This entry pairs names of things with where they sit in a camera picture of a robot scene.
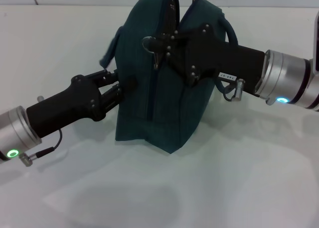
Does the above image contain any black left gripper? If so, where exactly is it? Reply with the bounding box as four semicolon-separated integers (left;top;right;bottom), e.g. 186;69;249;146
25;69;138;139

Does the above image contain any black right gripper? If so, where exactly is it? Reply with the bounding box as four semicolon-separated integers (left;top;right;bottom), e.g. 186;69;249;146
151;23;265;94

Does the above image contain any dark teal insulated lunch bag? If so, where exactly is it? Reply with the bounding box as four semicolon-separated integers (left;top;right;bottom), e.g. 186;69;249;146
99;0;239;154

